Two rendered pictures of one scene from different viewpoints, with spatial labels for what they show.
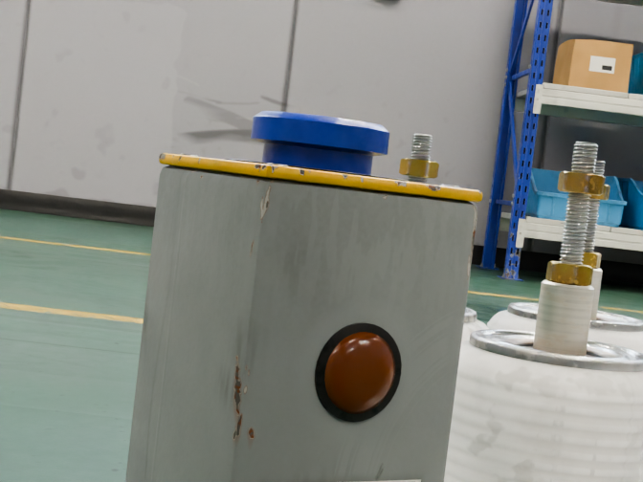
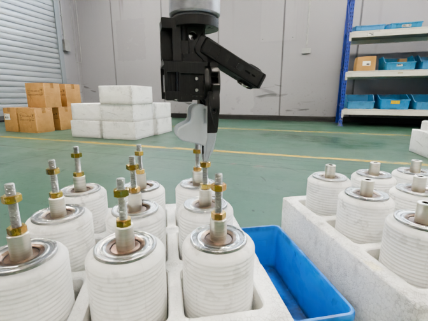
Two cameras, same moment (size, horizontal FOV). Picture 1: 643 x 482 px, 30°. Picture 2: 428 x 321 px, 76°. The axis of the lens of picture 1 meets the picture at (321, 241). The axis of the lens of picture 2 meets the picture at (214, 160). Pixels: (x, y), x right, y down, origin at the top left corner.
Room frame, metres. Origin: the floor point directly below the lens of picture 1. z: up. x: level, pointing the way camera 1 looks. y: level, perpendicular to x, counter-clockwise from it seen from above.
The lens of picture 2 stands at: (0.21, -0.48, 0.43)
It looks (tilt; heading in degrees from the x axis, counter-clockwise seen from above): 13 degrees down; 21
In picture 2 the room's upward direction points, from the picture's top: straight up
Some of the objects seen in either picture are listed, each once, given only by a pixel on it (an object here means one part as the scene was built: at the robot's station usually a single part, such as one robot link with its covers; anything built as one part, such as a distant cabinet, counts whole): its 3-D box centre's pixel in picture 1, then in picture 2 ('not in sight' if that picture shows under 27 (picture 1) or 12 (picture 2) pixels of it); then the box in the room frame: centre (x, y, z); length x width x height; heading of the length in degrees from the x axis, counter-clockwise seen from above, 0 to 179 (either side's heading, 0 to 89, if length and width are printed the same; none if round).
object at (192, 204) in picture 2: not in sight; (205, 204); (0.62, -0.31, 0.25); 0.08 x 0.08 x 0.01
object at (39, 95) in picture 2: not in sight; (43, 95); (2.81, 2.85, 0.45); 0.30 x 0.24 x 0.30; 94
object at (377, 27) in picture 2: not in sight; (367, 30); (5.04, -1.01, 1.38); 0.50 x 0.38 x 0.11; 3
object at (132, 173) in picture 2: not in sight; (133, 179); (0.56, -0.21, 0.30); 0.01 x 0.01 x 0.08
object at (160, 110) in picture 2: not in sight; (149, 110); (3.11, 1.48, 0.27); 0.39 x 0.39 x 0.18; 4
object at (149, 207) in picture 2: not in sight; (135, 209); (0.56, -0.21, 0.25); 0.08 x 0.08 x 0.01
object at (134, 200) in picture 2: not in sight; (134, 202); (0.56, -0.21, 0.26); 0.02 x 0.02 x 0.03
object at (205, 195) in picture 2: not in sight; (205, 197); (0.62, -0.31, 0.26); 0.02 x 0.02 x 0.03
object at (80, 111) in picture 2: not in sight; (98, 111); (2.70, 1.88, 0.27); 0.39 x 0.39 x 0.18; 4
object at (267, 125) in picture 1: (318, 152); not in sight; (0.35, 0.00, 0.32); 0.04 x 0.04 x 0.02
